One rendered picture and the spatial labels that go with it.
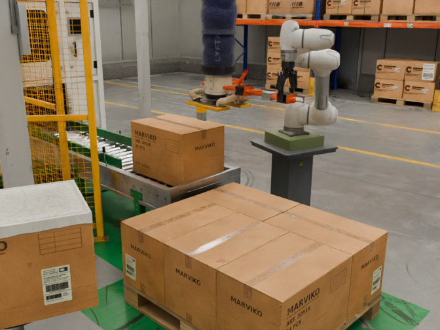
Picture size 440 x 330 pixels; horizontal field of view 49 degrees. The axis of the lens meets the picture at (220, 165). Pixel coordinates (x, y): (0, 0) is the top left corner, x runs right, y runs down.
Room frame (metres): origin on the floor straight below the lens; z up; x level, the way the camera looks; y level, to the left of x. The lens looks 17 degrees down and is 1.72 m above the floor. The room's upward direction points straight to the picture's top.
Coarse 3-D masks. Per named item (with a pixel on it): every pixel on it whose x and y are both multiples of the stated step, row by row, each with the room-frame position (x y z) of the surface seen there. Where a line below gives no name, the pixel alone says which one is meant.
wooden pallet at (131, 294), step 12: (132, 288) 2.56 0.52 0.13; (132, 300) 2.56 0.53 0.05; (144, 300) 2.56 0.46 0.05; (372, 300) 2.43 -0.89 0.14; (144, 312) 2.48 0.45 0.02; (156, 312) 2.48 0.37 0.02; (168, 312) 2.33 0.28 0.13; (360, 312) 2.33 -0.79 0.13; (372, 312) 2.44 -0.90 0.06; (168, 324) 2.36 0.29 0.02; (180, 324) 2.26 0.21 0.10; (348, 324) 2.24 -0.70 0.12
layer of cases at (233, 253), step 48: (240, 192) 3.12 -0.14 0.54; (144, 240) 2.46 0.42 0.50; (192, 240) 2.38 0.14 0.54; (240, 240) 2.38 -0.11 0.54; (288, 240) 2.38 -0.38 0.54; (336, 240) 2.39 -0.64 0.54; (384, 240) 2.48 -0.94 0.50; (144, 288) 2.48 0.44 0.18; (192, 288) 2.19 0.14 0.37; (240, 288) 1.96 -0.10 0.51; (288, 288) 1.90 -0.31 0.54; (336, 288) 2.12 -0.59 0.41
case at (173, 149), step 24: (144, 120) 3.56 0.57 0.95; (168, 120) 3.57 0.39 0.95; (192, 120) 3.58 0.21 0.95; (144, 144) 3.45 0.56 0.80; (168, 144) 3.25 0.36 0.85; (192, 144) 3.20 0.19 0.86; (216, 144) 3.37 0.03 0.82; (144, 168) 3.46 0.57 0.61; (168, 168) 3.25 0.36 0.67; (192, 168) 3.20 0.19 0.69; (216, 168) 3.37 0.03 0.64
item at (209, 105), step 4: (192, 100) 3.22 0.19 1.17; (196, 100) 3.22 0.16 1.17; (192, 104) 3.16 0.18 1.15; (196, 104) 3.13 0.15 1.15; (200, 104) 3.10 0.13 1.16; (204, 104) 3.09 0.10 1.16; (208, 104) 3.08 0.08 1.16; (212, 104) 3.06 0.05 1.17; (208, 108) 3.04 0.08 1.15; (212, 108) 3.01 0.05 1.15; (216, 108) 2.98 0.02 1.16; (220, 108) 2.98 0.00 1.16; (224, 108) 3.00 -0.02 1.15; (228, 108) 3.02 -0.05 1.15
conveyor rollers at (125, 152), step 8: (72, 136) 4.70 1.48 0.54; (80, 136) 4.67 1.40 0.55; (88, 136) 4.66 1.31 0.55; (88, 144) 4.42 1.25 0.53; (104, 144) 4.36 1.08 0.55; (112, 144) 4.41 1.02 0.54; (120, 144) 4.38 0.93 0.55; (112, 152) 4.10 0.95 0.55; (120, 152) 4.15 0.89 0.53; (128, 152) 4.11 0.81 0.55; (128, 160) 3.88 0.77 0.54; (128, 168) 3.67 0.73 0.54; (144, 176) 3.45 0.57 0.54
